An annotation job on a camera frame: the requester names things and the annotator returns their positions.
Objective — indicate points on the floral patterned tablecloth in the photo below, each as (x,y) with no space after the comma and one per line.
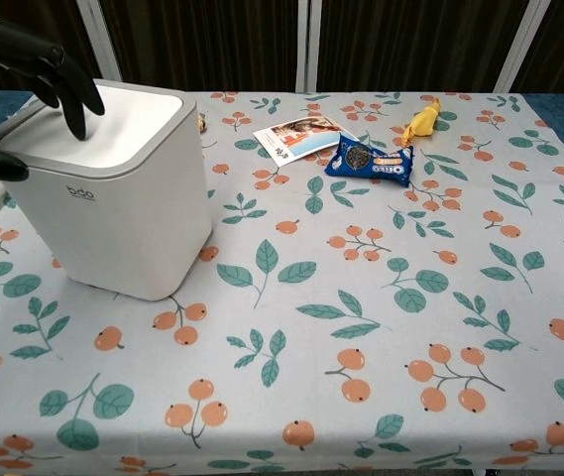
(311,297)

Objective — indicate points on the yellow rubber chicken toy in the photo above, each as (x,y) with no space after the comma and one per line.
(422,124)

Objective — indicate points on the blue Oreo cookie packet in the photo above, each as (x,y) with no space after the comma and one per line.
(371,161)

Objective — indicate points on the white plastic bin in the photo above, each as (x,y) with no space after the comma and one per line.
(123,218)

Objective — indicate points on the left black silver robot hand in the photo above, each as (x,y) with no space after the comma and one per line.
(71,96)

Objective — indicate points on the photo postcard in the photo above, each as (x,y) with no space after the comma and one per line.
(301,139)

